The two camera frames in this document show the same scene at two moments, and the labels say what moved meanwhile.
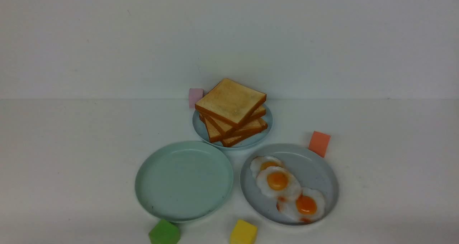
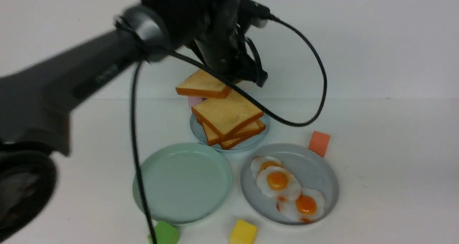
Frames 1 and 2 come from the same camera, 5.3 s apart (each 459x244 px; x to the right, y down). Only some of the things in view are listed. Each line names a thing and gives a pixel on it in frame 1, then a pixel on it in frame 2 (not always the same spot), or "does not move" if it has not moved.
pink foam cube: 195,95 does not move
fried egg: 307,206 does not move
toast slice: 232,102 to 202,83
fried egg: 278,182 does not move
